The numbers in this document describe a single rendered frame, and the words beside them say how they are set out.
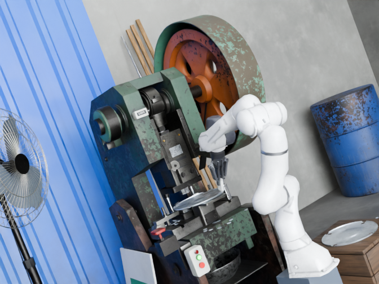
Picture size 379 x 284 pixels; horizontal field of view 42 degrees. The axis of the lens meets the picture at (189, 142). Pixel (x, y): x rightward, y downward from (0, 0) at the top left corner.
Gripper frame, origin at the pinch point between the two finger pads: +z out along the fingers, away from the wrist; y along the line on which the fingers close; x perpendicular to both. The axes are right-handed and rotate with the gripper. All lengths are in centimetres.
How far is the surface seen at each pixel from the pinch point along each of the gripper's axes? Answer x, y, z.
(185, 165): 16.9, -8.9, -8.9
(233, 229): -11.0, -2.9, 21.4
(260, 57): 149, 181, -4
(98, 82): 159, 17, -23
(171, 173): 20.0, -16.8, -6.7
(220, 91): 25, 27, -39
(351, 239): -57, 34, 25
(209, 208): 0.6, -8.5, 10.9
